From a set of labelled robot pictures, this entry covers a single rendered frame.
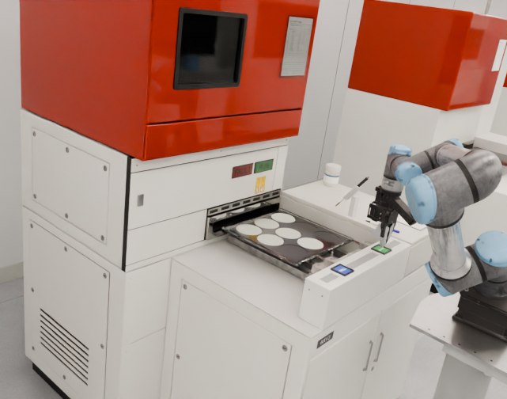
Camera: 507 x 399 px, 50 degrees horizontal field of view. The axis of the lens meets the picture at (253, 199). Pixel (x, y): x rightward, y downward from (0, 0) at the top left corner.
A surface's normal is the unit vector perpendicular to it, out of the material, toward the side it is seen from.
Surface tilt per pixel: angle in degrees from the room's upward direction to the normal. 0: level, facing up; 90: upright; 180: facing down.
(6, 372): 0
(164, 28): 90
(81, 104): 90
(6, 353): 0
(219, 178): 90
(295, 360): 90
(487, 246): 39
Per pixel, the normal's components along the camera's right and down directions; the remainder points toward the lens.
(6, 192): 0.75, 0.32
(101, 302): -0.65, 0.19
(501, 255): -0.23, -0.58
